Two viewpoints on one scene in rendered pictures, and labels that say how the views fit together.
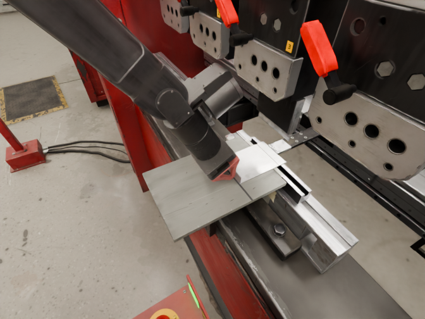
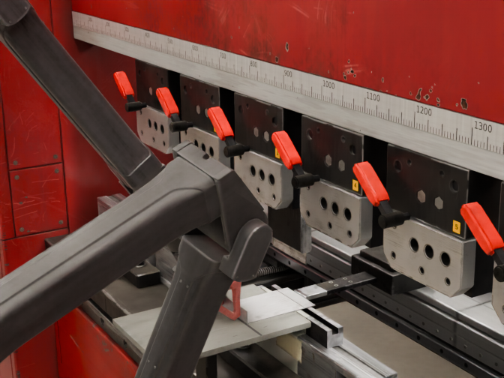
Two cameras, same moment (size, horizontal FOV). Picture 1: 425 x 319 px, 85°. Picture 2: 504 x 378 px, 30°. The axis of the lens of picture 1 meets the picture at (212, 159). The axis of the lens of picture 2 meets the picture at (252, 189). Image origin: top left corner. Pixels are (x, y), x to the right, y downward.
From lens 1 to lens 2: 1.07 m
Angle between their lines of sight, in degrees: 28
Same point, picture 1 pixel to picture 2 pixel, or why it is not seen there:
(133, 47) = (143, 151)
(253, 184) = (265, 324)
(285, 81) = (280, 185)
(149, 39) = (100, 172)
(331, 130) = (316, 219)
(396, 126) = (343, 198)
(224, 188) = (225, 328)
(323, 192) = not seen: outside the picture
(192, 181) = not seen: hidden behind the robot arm
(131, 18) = (73, 138)
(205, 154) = not seen: hidden behind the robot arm
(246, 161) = (259, 305)
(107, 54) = (125, 154)
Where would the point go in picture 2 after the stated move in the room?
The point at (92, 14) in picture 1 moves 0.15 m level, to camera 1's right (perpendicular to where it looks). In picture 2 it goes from (121, 130) to (229, 128)
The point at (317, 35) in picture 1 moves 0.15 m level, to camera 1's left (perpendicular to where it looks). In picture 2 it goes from (282, 140) to (178, 142)
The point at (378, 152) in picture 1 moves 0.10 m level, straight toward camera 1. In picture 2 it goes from (342, 224) to (295, 243)
